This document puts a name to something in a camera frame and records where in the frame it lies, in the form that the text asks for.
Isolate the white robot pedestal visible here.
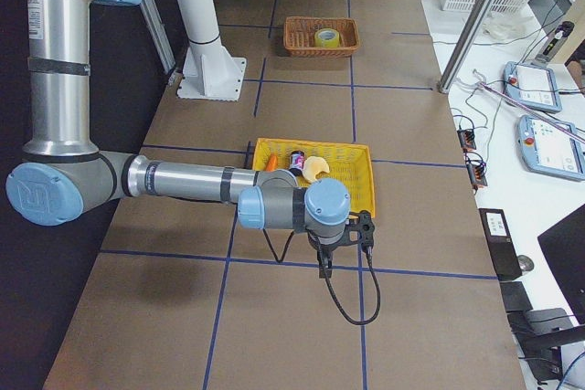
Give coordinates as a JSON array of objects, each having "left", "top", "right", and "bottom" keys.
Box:
[{"left": 177, "top": 0, "right": 247, "bottom": 101}]

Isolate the clear packing tape roll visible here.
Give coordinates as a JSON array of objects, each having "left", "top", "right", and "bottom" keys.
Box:
[{"left": 314, "top": 28, "right": 341, "bottom": 48}]

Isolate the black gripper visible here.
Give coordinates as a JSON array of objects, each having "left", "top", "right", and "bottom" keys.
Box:
[{"left": 315, "top": 239, "right": 338, "bottom": 279}]

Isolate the aluminium post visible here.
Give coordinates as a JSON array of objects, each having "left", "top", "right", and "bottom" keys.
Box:
[{"left": 438, "top": 0, "right": 495, "bottom": 94}]

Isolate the brown wicker basket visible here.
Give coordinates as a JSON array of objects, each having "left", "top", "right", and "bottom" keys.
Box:
[{"left": 283, "top": 16, "right": 361, "bottom": 58}]

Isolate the small drink can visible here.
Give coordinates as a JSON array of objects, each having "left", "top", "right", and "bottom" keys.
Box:
[{"left": 288, "top": 150, "right": 305, "bottom": 176}]

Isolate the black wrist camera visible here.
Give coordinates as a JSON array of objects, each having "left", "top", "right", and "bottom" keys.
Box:
[{"left": 341, "top": 210, "right": 376, "bottom": 258}]

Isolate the teach pendant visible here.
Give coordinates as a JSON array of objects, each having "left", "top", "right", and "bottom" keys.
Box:
[
  {"left": 503, "top": 61, "right": 562, "bottom": 113},
  {"left": 516, "top": 115, "right": 584, "bottom": 181}
]

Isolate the black box device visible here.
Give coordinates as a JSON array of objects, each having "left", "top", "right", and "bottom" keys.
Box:
[{"left": 478, "top": 208, "right": 522, "bottom": 281}]

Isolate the toy carrot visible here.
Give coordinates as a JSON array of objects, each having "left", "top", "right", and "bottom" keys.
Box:
[{"left": 264, "top": 153, "right": 278, "bottom": 172}]

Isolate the teach pendant near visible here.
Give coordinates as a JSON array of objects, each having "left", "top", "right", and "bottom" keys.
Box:
[{"left": 516, "top": 115, "right": 584, "bottom": 181}]

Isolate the teach pendant far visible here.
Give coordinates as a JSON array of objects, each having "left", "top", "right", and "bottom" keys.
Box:
[{"left": 503, "top": 61, "right": 562, "bottom": 113}]

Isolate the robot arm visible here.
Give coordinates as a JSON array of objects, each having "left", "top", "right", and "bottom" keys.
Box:
[{"left": 5, "top": 0, "right": 356, "bottom": 278}]

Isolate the toy croissant bread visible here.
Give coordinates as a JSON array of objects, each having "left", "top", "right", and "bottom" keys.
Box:
[{"left": 302, "top": 156, "right": 330, "bottom": 184}]

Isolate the yellow plastic basket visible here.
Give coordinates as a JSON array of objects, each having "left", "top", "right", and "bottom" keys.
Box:
[{"left": 251, "top": 138, "right": 376, "bottom": 217}]

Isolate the black monitor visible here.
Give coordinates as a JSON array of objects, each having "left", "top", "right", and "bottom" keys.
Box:
[{"left": 537, "top": 206, "right": 585, "bottom": 324}]

